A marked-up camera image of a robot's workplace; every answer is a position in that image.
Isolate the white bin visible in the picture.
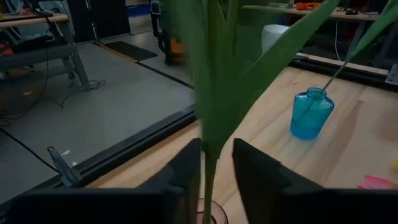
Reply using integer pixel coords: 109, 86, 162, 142
260, 24, 290, 54

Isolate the pink glass vase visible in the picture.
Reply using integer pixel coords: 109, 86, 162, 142
195, 198, 229, 224

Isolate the pink artificial tulip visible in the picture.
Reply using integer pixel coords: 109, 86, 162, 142
161, 0, 341, 224
357, 174, 398, 190

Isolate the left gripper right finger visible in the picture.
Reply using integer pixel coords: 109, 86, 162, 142
232, 138, 325, 224

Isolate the thin black floor cable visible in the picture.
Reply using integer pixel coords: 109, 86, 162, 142
0, 79, 107, 124

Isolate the teal glass vase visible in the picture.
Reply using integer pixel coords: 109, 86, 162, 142
289, 86, 336, 141

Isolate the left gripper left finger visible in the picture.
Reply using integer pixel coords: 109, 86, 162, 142
138, 138, 203, 224

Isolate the orange and black machine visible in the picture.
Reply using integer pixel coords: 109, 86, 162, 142
150, 0, 189, 67

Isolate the black aluminium table frame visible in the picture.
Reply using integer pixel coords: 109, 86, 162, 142
0, 54, 398, 215

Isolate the orange item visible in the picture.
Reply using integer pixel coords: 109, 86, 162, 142
294, 1, 321, 11

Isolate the black floor mat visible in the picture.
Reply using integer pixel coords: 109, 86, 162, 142
104, 40, 159, 62

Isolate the short black frame post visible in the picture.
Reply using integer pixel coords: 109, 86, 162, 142
46, 146, 84, 189

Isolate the background wooden table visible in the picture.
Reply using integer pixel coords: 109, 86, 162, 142
242, 1, 398, 63

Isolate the wooden workbench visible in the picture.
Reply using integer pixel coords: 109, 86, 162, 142
0, 12, 91, 91

